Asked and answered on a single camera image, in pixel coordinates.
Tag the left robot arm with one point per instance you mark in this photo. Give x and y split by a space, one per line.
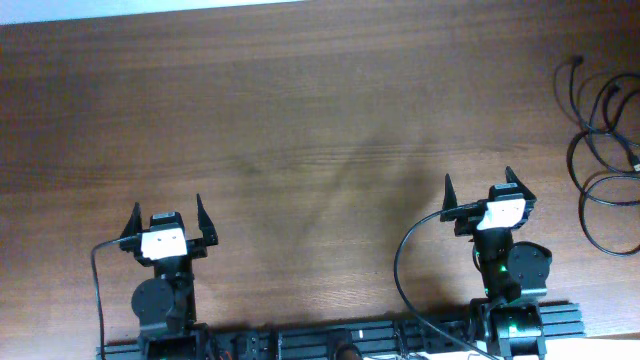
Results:
165 304

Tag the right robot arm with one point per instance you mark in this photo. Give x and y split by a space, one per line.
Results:
510 285

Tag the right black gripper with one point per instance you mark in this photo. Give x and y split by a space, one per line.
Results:
460 214

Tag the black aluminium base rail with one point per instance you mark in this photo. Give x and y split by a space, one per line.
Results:
407 338

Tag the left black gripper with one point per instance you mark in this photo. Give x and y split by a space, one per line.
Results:
198 248

